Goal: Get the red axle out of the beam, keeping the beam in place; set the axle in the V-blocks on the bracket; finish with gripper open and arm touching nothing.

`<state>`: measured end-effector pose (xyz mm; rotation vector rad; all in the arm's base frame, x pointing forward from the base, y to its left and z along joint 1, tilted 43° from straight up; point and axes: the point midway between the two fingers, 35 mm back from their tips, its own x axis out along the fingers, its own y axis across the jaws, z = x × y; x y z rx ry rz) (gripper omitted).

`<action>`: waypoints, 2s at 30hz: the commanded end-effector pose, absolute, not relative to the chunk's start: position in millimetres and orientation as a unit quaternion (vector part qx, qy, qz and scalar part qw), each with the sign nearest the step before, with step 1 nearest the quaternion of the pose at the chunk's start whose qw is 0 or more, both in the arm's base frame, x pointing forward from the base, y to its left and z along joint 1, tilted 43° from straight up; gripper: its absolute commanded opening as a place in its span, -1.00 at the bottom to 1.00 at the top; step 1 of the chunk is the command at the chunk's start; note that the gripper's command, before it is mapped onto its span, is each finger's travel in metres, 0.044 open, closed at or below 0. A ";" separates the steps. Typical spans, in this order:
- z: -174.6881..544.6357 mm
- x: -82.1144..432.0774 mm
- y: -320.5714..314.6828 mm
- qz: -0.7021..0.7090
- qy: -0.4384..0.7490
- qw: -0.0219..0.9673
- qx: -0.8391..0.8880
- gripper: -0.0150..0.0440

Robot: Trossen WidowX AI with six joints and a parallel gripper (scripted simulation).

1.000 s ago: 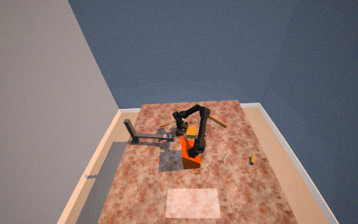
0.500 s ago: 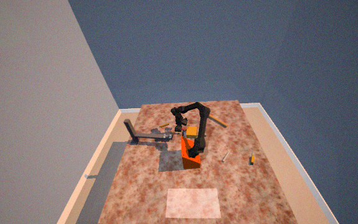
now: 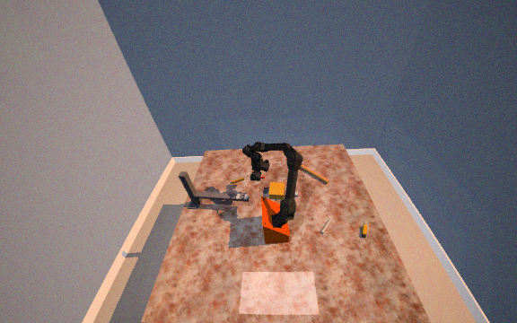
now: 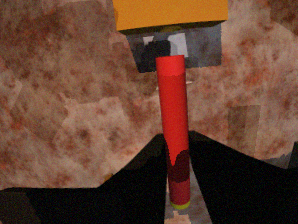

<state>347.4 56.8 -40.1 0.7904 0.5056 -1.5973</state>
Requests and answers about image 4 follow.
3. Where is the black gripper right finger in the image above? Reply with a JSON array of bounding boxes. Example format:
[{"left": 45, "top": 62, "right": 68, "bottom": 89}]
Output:
[{"left": 189, "top": 131, "right": 298, "bottom": 224}]

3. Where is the red cylinder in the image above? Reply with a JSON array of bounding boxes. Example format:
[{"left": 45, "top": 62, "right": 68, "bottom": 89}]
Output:
[{"left": 156, "top": 55, "right": 190, "bottom": 209}]

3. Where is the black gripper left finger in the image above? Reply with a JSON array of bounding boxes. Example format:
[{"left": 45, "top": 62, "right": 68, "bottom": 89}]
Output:
[{"left": 0, "top": 133, "right": 168, "bottom": 224}]

